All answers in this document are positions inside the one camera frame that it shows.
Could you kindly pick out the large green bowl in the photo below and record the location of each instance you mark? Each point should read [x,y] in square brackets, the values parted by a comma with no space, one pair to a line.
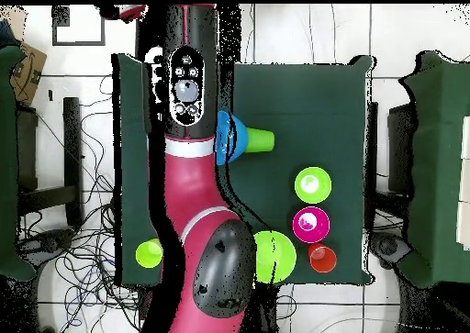
[281,256]

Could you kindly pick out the green cup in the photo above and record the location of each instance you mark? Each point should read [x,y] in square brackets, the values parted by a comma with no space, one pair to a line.
[260,140]

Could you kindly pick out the small green bowl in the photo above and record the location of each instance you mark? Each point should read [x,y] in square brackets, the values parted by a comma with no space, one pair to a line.
[313,191]

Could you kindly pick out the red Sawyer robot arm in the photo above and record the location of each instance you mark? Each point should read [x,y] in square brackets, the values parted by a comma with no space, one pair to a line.
[191,186]

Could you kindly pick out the black caster base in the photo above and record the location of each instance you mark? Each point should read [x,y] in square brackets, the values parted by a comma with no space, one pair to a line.
[47,241]

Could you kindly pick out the grey caster base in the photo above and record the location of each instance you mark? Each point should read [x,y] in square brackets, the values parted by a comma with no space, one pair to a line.
[389,246]

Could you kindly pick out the dark green table cloth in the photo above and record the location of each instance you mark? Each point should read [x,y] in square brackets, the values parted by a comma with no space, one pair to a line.
[312,102]

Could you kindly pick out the blue bowl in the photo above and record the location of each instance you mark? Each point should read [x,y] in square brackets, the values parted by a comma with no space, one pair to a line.
[238,138]

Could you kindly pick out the cardboard box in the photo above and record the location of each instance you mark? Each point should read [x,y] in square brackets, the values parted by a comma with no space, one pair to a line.
[27,72]

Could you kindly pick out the black square frame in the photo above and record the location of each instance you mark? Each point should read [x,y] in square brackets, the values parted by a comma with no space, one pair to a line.
[53,35]

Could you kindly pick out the black stand frame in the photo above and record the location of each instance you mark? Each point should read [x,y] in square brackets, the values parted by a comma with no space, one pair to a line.
[72,146]
[400,146]

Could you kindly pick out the pink bowl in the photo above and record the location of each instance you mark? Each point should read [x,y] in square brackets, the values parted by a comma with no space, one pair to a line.
[315,232]

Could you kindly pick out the red-orange cup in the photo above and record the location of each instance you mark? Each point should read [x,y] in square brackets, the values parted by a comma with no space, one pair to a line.
[323,259]

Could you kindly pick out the lime yellow cup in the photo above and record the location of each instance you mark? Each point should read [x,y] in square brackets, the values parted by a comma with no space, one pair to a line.
[147,256]

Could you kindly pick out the green cloth side table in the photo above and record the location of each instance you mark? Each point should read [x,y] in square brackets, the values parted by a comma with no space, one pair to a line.
[7,164]
[440,164]

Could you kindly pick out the white box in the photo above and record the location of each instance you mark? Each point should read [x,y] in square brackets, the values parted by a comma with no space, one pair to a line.
[464,201]

